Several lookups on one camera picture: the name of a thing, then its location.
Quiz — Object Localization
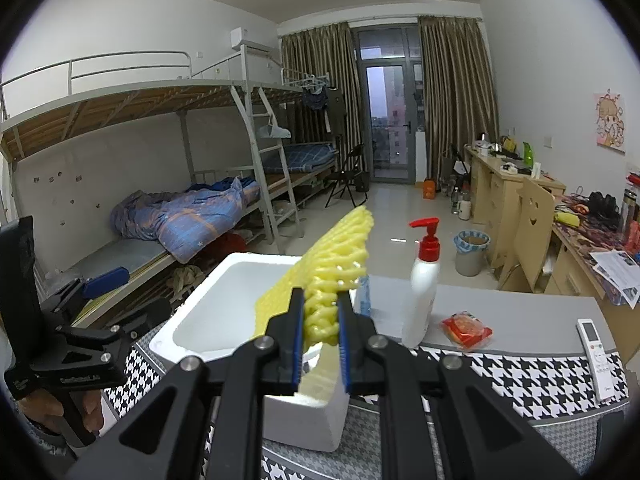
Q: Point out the yellow foam net sleeve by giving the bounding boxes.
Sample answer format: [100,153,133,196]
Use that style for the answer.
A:
[254,206,374,353]

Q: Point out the person left hand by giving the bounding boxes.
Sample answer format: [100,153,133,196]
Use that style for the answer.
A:
[19,389,104,434]

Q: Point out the blue spray bottle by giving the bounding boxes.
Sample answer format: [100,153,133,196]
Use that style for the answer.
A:
[354,275,371,316]

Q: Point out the white styrofoam box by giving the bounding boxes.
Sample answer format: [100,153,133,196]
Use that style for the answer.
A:
[150,252,348,457]

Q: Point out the white lotion pump bottle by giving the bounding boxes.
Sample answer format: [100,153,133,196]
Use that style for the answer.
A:
[401,217,440,349]

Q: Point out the blue plaid quilt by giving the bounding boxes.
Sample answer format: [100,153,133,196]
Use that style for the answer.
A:
[110,177,260,263]

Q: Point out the black folding chair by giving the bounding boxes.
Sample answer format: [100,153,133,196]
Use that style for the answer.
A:
[324,143,368,208]

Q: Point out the red snack packet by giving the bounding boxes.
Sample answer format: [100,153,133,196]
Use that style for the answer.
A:
[440,312,494,350]

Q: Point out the blue waste bin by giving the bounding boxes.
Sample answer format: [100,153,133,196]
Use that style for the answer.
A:
[454,230,491,278]

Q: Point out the orange floor bottle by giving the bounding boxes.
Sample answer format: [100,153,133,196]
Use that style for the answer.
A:
[422,179,437,200]

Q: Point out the metal bunk bed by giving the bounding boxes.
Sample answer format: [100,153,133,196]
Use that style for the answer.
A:
[1,50,331,327]

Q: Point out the wooden smiley chair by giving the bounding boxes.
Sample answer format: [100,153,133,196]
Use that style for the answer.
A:
[498,179,555,294]

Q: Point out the houndstooth table mat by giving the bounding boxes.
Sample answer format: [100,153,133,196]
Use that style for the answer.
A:
[102,341,632,480]

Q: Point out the right brown curtain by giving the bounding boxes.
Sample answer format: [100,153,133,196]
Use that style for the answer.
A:
[418,15,499,181]

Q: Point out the brown curtain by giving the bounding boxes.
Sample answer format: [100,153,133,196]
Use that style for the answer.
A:
[418,15,499,181]
[281,22,362,162]

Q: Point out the left brown curtain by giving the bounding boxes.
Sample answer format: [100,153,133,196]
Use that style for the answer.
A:
[281,22,362,162]

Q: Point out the glass balcony door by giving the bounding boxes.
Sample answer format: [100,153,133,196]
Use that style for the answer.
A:
[352,23,424,184]

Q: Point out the wooden desk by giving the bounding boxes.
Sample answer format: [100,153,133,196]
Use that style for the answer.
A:
[464,148,639,363]

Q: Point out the white remote control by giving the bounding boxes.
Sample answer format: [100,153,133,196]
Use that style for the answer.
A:
[576,318,615,402]

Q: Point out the white air conditioner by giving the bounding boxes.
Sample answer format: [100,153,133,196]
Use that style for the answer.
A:
[230,27,272,54]

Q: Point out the white papers on desk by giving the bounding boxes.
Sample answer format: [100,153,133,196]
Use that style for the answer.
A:
[590,250,640,309]

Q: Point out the anime wall poster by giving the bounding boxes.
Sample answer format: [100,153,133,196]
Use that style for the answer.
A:
[594,89,626,153]

